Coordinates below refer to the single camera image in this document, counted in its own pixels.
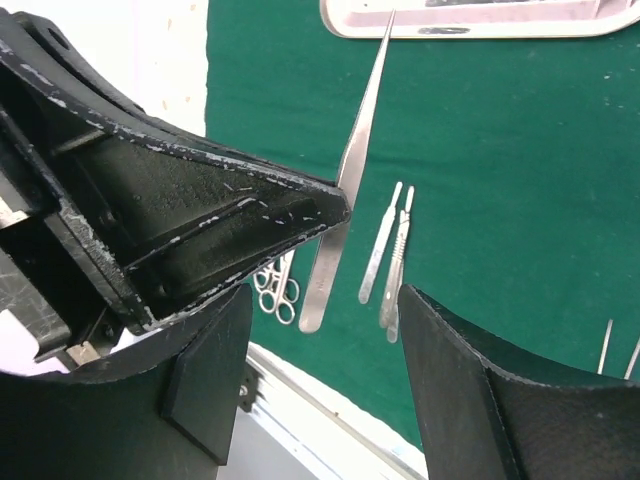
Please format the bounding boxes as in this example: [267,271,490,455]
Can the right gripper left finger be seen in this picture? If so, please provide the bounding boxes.
[1,284,252,479]

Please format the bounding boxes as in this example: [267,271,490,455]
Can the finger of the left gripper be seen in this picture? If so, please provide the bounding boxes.
[49,112,350,332]

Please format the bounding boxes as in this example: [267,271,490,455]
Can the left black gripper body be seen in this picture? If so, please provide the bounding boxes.
[1,12,150,369]

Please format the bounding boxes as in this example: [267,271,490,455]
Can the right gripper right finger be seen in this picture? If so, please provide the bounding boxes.
[398,285,639,479]

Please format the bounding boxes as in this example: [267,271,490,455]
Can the steel surgical scissors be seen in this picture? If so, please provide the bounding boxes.
[253,260,281,293]

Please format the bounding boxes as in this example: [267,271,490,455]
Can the steel forceps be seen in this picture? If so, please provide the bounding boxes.
[595,318,639,380]

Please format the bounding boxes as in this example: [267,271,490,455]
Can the dark green surgical cloth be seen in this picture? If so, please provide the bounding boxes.
[206,1,639,444]

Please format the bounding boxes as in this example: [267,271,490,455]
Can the steel hemostat clamp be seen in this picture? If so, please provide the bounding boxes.
[258,275,282,313]

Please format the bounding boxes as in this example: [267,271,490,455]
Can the stainless steel tray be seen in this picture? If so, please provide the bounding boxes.
[319,0,639,39]

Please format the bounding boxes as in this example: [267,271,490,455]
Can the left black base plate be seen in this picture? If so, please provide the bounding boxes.
[238,363,260,413]

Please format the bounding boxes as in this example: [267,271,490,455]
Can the aluminium front rail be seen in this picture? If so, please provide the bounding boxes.
[218,343,429,479]

